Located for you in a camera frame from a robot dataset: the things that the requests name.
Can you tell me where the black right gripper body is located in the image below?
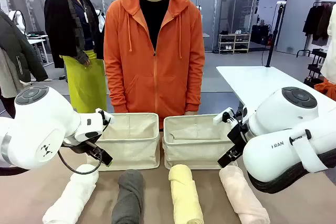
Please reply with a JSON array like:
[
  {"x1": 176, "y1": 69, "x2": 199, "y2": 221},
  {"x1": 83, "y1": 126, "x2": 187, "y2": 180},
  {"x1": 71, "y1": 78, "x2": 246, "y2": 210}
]
[{"x1": 227, "y1": 123, "x2": 250, "y2": 152}]

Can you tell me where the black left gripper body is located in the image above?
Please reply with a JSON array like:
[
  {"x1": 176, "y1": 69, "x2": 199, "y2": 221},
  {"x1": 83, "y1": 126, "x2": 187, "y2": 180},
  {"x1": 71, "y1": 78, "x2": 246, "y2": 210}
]
[{"x1": 62, "y1": 140, "x2": 106, "y2": 161}]

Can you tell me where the pink towel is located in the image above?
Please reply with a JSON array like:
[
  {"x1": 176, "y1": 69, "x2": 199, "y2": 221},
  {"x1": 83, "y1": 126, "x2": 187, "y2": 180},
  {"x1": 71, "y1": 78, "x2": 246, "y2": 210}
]
[{"x1": 219, "y1": 165, "x2": 270, "y2": 224}]

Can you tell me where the grey towel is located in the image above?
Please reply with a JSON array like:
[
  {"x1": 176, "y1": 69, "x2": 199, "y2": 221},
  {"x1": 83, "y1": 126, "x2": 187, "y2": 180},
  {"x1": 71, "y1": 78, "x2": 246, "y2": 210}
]
[{"x1": 111, "y1": 169, "x2": 144, "y2": 224}]

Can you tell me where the white towel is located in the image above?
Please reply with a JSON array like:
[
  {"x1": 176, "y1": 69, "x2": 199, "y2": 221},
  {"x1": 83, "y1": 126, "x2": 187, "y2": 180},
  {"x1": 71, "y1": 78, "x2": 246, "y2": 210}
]
[{"x1": 42, "y1": 164, "x2": 100, "y2": 224}]

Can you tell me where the yellow towel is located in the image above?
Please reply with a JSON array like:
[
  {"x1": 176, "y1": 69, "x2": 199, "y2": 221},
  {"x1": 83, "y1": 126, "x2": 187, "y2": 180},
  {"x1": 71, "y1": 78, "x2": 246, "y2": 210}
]
[{"x1": 168, "y1": 164, "x2": 205, "y2": 224}]

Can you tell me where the beige fabric basket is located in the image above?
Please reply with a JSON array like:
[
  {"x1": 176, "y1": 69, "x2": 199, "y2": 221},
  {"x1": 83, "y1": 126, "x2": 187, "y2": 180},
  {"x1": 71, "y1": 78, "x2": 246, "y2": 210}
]
[
  {"x1": 86, "y1": 113, "x2": 161, "y2": 172},
  {"x1": 162, "y1": 114, "x2": 238, "y2": 170}
]

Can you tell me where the white table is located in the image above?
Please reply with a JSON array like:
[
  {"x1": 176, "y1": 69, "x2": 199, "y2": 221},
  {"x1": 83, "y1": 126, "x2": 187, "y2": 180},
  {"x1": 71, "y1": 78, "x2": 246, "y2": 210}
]
[{"x1": 215, "y1": 66, "x2": 336, "y2": 127}]

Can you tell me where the person in yellow-green skirt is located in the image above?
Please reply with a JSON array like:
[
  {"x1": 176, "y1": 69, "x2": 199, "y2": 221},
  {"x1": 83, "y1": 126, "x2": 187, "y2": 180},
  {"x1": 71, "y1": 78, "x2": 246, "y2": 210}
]
[{"x1": 44, "y1": 0, "x2": 108, "y2": 114}]

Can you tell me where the wooden shoe rack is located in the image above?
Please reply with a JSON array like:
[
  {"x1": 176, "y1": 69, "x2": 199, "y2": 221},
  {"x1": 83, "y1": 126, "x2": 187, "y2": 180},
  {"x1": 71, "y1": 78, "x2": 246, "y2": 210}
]
[{"x1": 218, "y1": 33, "x2": 251, "y2": 54}]

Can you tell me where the person in orange hoodie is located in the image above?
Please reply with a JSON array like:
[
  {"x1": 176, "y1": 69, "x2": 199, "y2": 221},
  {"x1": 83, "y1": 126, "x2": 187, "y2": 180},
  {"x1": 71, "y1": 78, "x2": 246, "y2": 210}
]
[{"x1": 103, "y1": 0, "x2": 206, "y2": 130}]

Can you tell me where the orange cloth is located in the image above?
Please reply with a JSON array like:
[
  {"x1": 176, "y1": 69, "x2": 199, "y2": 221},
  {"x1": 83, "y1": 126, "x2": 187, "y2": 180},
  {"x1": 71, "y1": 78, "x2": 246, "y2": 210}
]
[{"x1": 314, "y1": 78, "x2": 336, "y2": 104}]

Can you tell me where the black utility cart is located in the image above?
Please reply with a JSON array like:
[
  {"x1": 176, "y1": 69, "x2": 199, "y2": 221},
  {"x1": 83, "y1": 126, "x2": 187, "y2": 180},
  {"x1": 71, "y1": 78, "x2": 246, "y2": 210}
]
[{"x1": 304, "y1": 48, "x2": 328, "y2": 88}]

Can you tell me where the black equipment case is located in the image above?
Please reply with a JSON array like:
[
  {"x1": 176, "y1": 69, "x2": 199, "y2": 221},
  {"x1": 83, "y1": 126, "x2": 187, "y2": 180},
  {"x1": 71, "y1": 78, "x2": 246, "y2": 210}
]
[{"x1": 250, "y1": 24, "x2": 271, "y2": 45}]

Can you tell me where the black stand pole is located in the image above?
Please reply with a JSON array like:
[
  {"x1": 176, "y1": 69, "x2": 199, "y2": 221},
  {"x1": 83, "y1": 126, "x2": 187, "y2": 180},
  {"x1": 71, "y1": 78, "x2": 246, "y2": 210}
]
[{"x1": 265, "y1": 1, "x2": 287, "y2": 68}]

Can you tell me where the white background desk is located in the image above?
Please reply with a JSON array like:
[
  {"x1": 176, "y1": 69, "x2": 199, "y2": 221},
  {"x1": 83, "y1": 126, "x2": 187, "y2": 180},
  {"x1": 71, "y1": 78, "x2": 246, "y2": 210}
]
[{"x1": 27, "y1": 34, "x2": 50, "y2": 67}]

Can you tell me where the person in dark puffer jacket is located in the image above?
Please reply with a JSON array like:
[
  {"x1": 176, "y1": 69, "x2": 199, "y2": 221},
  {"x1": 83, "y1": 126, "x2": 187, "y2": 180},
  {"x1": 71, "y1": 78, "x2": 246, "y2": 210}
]
[{"x1": 0, "y1": 10, "x2": 49, "y2": 119}]

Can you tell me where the clothes rack with dark coats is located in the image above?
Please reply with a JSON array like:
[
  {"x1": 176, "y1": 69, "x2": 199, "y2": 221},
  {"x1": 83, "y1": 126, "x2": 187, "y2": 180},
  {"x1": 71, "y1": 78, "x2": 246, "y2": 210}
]
[{"x1": 296, "y1": 1, "x2": 334, "y2": 57}]

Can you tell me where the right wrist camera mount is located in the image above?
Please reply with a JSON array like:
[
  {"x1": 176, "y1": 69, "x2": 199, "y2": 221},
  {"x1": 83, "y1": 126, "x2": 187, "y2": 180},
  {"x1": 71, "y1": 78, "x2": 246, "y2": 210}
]
[{"x1": 213, "y1": 107, "x2": 249, "y2": 130}]

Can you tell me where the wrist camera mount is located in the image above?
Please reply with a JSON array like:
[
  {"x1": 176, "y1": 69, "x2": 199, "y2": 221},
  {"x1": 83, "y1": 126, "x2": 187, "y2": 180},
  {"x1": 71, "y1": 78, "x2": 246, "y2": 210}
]
[
  {"x1": 213, "y1": 107, "x2": 249, "y2": 130},
  {"x1": 94, "y1": 108, "x2": 116, "y2": 126}
]

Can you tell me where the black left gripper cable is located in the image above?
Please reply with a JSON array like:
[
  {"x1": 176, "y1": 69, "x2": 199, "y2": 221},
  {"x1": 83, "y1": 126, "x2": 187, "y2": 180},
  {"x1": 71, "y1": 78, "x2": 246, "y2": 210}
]
[{"x1": 57, "y1": 144, "x2": 103, "y2": 175}]

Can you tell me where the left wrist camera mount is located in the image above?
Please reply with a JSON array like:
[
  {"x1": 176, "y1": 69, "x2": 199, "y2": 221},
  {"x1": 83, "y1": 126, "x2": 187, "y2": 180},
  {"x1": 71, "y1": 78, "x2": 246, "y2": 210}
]
[{"x1": 94, "y1": 108, "x2": 116, "y2": 126}]

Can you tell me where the black corrugated cable sleeve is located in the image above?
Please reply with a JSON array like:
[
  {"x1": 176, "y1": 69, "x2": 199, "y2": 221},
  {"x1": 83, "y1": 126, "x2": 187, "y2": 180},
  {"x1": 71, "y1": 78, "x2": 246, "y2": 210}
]
[{"x1": 246, "y1": 159, "x2": 336, "y2": 195}]

